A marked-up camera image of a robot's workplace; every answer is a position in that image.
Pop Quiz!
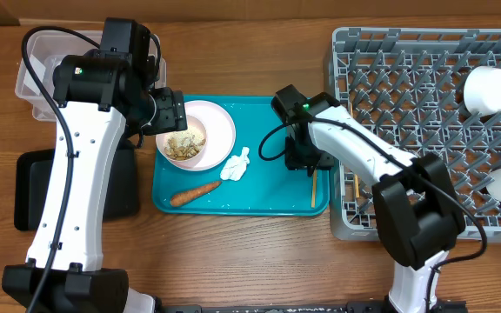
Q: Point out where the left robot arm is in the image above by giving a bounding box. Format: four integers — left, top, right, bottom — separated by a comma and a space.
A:
2, 17, 187, 312

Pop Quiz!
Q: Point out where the white tissue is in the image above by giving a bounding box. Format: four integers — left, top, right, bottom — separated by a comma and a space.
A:
220, 147, 250, 181

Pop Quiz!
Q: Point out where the white plate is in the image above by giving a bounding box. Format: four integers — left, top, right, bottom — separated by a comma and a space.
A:
180, 100, 236, 171

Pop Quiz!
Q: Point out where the pink bowl with food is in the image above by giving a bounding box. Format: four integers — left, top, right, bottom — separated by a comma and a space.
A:
156, 115, 207, 169

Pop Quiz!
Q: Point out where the orange carrot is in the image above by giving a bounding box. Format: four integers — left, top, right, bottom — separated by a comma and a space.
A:
170, 181, 222, 207

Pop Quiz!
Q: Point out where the black tray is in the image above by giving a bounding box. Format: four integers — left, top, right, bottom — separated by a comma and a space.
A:
14, 140, 140, 231

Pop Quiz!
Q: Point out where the grey dishwasher rack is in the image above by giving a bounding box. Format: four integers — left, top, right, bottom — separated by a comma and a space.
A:
324, 27, 501, 243

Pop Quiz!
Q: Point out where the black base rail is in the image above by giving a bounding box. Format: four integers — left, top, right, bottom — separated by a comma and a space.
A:
158, 299, 469, 313

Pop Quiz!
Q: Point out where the wooden chopstick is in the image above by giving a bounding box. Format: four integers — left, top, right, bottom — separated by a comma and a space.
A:
348, 102, 361, 199
311, 170, 317, 209

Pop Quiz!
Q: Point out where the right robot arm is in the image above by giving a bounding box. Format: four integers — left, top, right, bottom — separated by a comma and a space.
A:
271, 85, 465, 312

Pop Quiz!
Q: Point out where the large white bowl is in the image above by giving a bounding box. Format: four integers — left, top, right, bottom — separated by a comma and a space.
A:
463, 66, 501, 117

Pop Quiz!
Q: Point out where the teal serving tray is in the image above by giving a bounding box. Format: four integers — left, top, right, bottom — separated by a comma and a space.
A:
151, 95, 331, 216

